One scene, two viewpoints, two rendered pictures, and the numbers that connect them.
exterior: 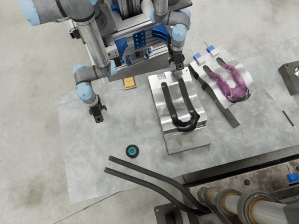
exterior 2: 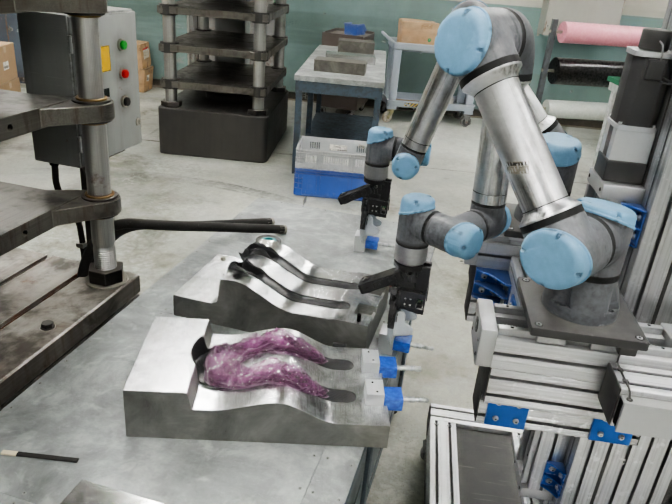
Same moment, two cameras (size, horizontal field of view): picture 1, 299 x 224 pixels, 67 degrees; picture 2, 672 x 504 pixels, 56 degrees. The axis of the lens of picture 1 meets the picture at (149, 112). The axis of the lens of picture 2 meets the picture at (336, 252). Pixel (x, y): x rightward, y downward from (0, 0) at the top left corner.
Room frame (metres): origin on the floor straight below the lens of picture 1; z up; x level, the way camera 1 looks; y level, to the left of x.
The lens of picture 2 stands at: (1.04, -1.48, 1.66)
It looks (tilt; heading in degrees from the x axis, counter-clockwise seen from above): 25 degrees down; 111
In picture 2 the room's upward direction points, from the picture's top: 5 degrees clockwise
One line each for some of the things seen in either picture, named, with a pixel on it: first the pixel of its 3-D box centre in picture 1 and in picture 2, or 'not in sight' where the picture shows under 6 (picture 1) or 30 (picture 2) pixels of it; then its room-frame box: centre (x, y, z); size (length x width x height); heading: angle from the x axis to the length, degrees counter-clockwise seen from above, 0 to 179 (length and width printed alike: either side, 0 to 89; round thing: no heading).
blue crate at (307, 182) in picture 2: not in sight; (335, 177); (-0.70, 2.86, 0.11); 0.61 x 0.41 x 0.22; 19
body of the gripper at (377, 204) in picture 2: (94, 102); (375, 196); (0.46, 0.31, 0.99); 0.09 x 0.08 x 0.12; 12
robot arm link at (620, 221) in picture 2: not in sight; (597, 234); (1.09, -0.22, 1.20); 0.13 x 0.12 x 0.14; 68
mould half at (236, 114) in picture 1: (228, 83); (264, 378); (0.54, -0.52, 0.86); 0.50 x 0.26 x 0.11; 25
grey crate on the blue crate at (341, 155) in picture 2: not in sight; (337, 155); (-0.70, 2.85, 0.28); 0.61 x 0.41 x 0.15; 19
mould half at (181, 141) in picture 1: (178, 108); (285, 288); (0.40, -0.18, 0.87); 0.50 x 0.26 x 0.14; 7
